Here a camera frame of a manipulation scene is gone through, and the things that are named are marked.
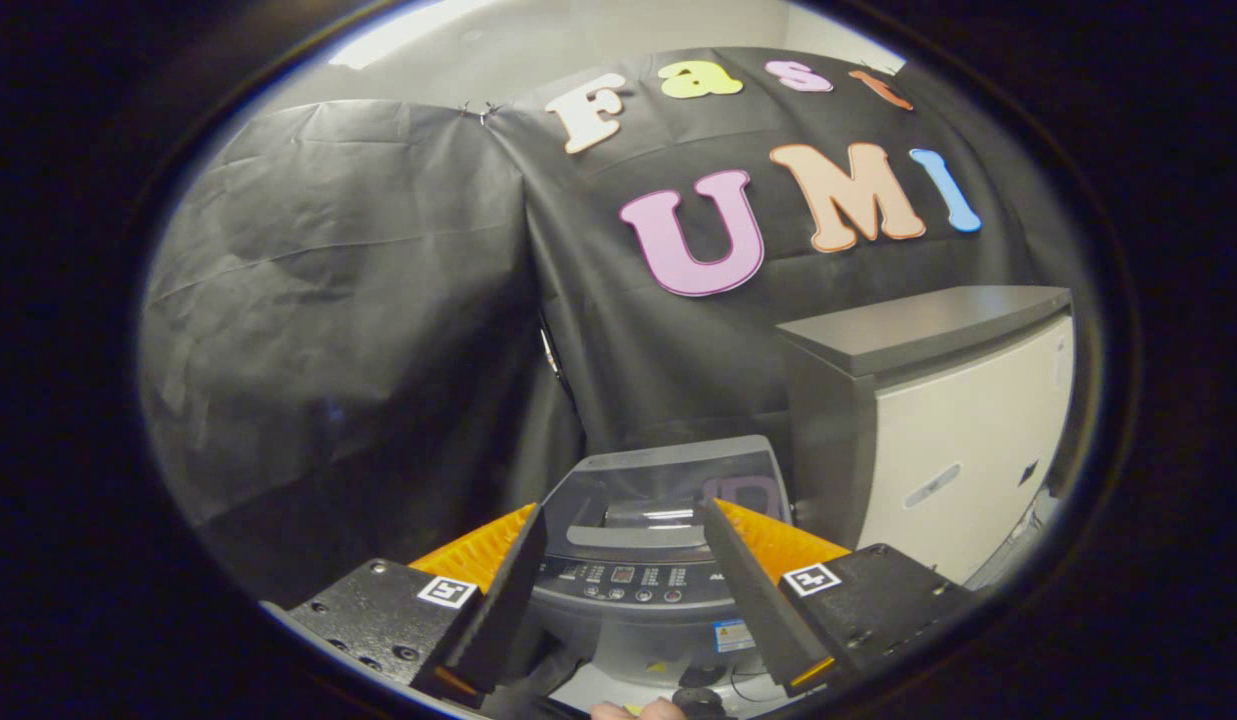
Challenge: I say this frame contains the white cabinet with grey frame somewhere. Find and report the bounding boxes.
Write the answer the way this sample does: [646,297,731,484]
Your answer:
[775,285,1076,586]

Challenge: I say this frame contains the thin white pole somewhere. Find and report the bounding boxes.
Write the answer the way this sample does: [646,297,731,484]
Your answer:
[538,315,564,386]

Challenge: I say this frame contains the black backdrop cloth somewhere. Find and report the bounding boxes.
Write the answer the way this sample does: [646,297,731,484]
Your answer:
[138,45,1089,601]

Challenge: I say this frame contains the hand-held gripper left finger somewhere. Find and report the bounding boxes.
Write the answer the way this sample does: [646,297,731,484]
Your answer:
[263,502,549,706]

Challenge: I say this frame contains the grey washing machine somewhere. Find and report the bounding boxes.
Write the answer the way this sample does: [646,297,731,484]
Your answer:
[523,435,794,716]

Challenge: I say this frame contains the thin floor cables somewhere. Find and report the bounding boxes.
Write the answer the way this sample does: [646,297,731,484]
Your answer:
[678,660,779,716]

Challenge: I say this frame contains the hanging cable bundle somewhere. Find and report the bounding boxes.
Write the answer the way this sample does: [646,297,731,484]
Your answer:
[968,488,1067,591]

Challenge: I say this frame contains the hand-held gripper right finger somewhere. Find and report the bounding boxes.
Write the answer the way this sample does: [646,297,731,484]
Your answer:
[694,497,979,691]

